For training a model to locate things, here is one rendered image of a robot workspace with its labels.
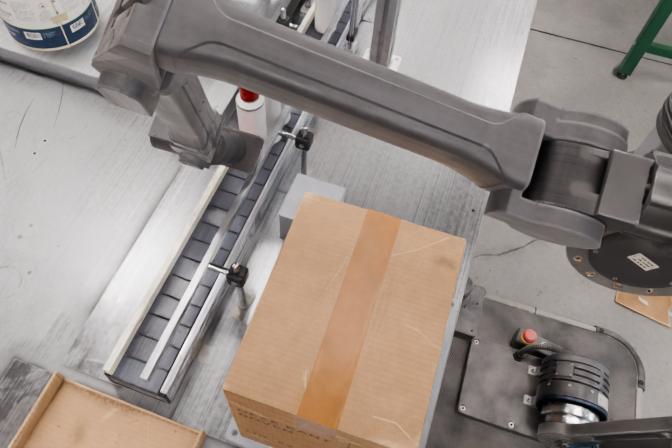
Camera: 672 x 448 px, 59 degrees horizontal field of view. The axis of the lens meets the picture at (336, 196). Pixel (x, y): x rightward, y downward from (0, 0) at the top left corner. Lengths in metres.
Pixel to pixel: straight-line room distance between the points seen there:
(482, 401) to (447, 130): 1.28
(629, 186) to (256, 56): 0.30
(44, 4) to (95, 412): 0.82
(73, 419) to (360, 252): 0.55
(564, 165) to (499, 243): 1.70
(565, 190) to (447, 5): 1.19
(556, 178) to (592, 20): 2.68
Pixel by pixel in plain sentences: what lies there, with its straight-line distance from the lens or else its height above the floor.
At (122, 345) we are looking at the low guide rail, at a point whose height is 0.91.
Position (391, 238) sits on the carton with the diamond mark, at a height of 1.12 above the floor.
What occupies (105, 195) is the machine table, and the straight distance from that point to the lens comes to 1.27.
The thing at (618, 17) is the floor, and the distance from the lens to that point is 3.25.
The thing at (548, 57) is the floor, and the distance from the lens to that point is 2.89.
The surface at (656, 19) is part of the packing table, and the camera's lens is 2.74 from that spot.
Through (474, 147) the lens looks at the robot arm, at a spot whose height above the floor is 1.48.
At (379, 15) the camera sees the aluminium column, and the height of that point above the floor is 0.99.
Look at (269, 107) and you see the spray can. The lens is 1.13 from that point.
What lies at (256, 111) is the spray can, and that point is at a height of 1.03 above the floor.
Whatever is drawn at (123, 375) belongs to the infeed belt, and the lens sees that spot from 1.04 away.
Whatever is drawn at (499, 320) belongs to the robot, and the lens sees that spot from 1.81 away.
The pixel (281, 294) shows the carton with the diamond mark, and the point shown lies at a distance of 0.79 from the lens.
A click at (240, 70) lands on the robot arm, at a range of 0.45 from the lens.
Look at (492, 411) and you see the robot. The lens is 1.70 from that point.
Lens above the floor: 1.84
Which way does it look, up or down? 57 degrees down
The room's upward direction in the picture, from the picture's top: 5 degrees clockwise
